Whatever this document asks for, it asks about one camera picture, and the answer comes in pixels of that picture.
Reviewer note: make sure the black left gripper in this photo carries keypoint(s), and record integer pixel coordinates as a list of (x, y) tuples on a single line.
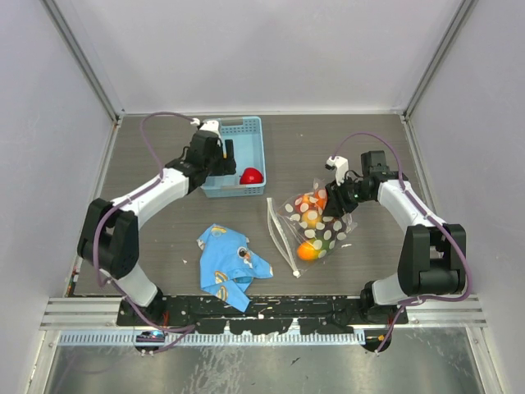
[(225, 166)]

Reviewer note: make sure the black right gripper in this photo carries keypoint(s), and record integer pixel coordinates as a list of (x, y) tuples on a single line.
[(335, 200)]

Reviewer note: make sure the red fake apple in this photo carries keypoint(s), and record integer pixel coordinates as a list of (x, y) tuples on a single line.
[(251, 176)]

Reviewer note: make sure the clear polka dot zip bag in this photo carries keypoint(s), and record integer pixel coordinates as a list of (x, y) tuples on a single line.
[(287, 234)]

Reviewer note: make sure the orange fake fruit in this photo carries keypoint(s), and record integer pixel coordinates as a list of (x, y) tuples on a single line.
[(311, 250)]

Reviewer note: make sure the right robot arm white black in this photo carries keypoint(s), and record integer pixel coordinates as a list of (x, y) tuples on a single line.
[(432, 259)]

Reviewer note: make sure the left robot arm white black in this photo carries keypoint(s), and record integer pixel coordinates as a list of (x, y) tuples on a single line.
[(109, 239)]

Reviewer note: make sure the light blue plastic basket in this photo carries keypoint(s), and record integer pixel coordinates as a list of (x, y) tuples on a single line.
[(247, 136)]

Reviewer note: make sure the blue patterned cloth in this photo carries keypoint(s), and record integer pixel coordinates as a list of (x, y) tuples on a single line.
[(228, 266)]

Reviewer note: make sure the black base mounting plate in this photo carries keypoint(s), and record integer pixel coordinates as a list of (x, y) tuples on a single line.
[(324, 314)]

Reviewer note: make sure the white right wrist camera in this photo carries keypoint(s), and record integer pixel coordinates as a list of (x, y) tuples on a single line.
[(340, 166)]

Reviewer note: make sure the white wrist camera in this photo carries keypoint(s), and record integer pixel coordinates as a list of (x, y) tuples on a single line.
[(212, 126), (340, 166)]

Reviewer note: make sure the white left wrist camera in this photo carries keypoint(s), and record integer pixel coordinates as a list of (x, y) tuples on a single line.
[(212, 126)]

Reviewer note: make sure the white slotted cable duct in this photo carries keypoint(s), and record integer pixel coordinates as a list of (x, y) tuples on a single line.
[(130, 337)]

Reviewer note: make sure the aluminium frame rail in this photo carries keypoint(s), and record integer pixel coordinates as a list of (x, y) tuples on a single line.
[(83, 313)]

